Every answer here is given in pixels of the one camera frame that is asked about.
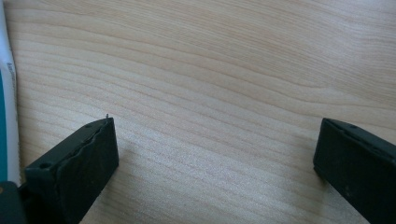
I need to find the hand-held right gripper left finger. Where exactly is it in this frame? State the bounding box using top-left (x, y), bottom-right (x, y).
top-left (23, 113), bottom-right (120, 224)

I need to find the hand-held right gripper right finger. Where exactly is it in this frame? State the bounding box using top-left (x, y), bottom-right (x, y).
top-left (312, 117), bottom-right (396, 224)

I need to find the white and teal mat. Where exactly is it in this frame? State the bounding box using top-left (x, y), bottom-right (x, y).
top-left (0, 1), bottom-right (22, 185)

